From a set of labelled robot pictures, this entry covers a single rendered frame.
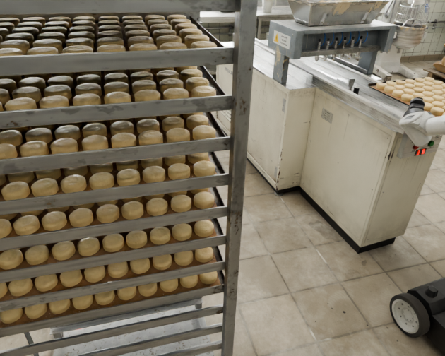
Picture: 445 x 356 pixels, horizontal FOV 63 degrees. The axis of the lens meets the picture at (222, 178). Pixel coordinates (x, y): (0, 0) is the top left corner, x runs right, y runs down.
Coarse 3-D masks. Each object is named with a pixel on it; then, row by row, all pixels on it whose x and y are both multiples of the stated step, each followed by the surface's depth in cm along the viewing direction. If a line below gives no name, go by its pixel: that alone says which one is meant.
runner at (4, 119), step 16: (224, 96) 70; (0, 112) 61; (16, 112) 62; (32, 112) 63; (48, 112) 63; (64, 112) 64; (80, 112) 65; (96, 112) 65; (112, 112) 66; (128, 112) 67; (144, 112) 68; (160, 112) 69; (176, 112) 69; (192, 112) 70; (0, 128) 62
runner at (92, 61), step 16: (208, 48) 65; (224, 48) 65; (0, 64) 57; (16, 64) 58; (32, 64) 59; (48, 64) 59; (64, 64) 60; (80, 64) 60; (96, 64) 61; (112, 64) 62; (128, 64) 62; (144, 64) 63; (160, 64) 64; (176, 64) 65; (192, 64) 65; (208, 64) 66
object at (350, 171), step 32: (320, 96) 226; (384, 96) 217; (320, 128) 232; (352, 128) 203; (384, 128) 182; (320, 160) 238; (352, 160) 208; (384, 160) 186; (416, 160) 192; (320, 192) 245; (352, 192) 213; (384, 192) 196; (416, 192) 207; (352, 224) 218; (384, 224) 212
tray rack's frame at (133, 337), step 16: (128, 320) 164; (144, 320) 164; (192, 320) 164; (64, 336) 156; (128, 336) 157; (144, 336) 157; (208, 336) 158; (64, 352) 150; (80, 352) 150; (144, 352) 151; (160, 352) 151; (208, 352) 152
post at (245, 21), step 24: (240, 0) 59; (240, 24) 61; (240, 48) 63; (240, 72) 65; (240, 96) 68; (240, 120) 71; (240, 144) 74; (240, 168) 77; (240, 192) 80; (240, 216) 84; (240, 240) 88
